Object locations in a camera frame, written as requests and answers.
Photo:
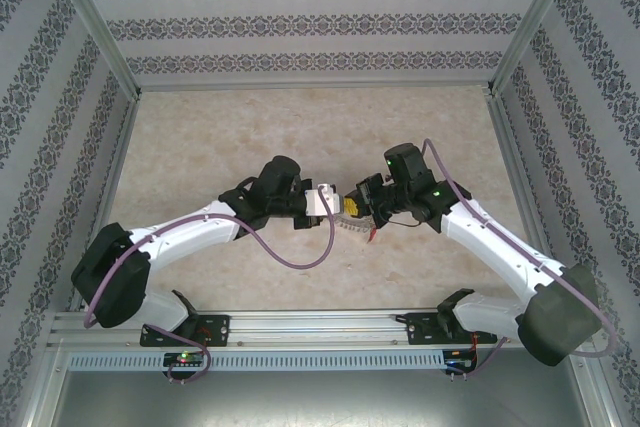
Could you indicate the aluminium mounting rail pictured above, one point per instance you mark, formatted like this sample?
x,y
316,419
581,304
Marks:
x,y
320,328

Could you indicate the red tag key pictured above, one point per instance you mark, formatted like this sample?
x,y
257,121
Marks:
x,y
373,236

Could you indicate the aluminium frame post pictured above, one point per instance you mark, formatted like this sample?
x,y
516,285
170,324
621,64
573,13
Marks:
x,y
531,22
95,22

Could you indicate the aluminium side rail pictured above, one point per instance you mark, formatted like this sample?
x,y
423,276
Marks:
x,y
515,162
119,162

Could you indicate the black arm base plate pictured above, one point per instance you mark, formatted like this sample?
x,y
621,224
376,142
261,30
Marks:
x,y
417,332
217,332

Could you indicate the small circuit board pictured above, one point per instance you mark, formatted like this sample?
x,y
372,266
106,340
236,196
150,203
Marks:
x,y
182,360
457,362

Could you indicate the aluminium back beam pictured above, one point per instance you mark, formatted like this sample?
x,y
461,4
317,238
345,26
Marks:
x,y
310,85

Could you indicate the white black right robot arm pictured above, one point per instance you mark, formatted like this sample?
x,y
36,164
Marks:
x,y
485,250

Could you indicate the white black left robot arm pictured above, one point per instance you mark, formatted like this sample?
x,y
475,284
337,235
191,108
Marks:
x,y
190,240

